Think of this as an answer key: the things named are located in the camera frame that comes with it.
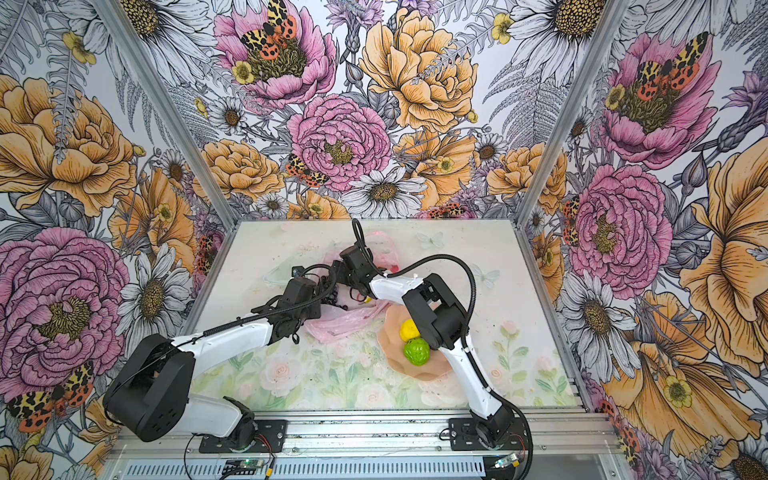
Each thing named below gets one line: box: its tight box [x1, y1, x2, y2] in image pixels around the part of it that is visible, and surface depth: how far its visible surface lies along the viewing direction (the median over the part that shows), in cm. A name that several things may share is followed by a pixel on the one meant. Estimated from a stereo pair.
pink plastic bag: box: [305, 231, 400, 343], surface depth 89 cm
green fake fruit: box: [403, 337, 431, 367], surface depth 83 cm
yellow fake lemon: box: [399, 319, 420, 343], surface depth 88 cm
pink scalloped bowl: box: [378, 304, 453, 382], surface depth 86 cm
